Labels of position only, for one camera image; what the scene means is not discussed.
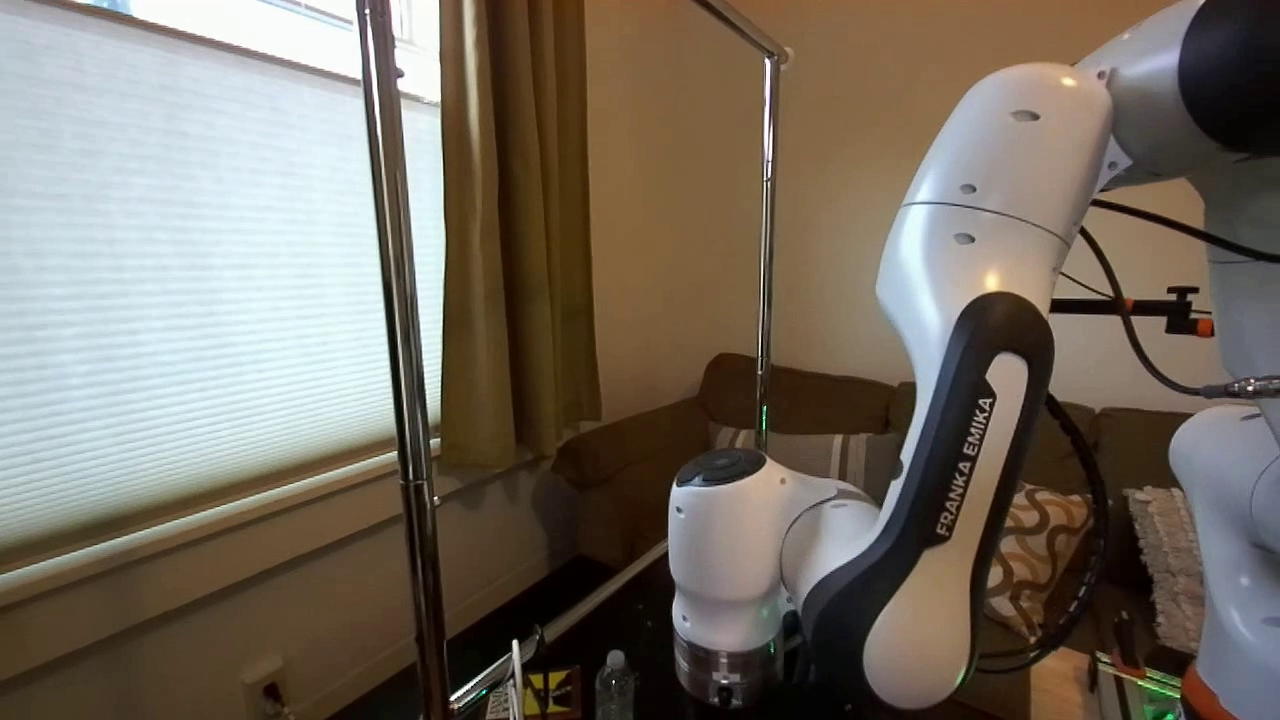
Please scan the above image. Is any brown wave patterned pillow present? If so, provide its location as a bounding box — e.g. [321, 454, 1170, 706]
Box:
[980, 477, 1100, 653]

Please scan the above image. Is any clear plastic water bottle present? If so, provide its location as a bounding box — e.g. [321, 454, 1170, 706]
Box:
[592, 644, 644, 720]

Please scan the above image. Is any chrome clothes rack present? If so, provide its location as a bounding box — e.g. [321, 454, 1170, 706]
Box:
[349, 0, 801, 720]

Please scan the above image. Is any white cellular window blind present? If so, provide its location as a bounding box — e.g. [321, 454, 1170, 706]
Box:
[0, 0, 451, 561]

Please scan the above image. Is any white knitted pillow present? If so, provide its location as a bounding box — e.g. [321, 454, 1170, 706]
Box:
[1121, 482, 1218, 661]

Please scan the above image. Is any olive brown curtain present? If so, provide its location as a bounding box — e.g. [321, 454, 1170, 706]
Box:
[438, 0, 607, 473]

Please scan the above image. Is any olive brown sofa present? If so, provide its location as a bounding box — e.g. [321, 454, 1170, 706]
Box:
[547, 348, 1244, 678]

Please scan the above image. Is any yellow black printed box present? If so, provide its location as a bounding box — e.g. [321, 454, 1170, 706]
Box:
[518, 666, 579, 720]

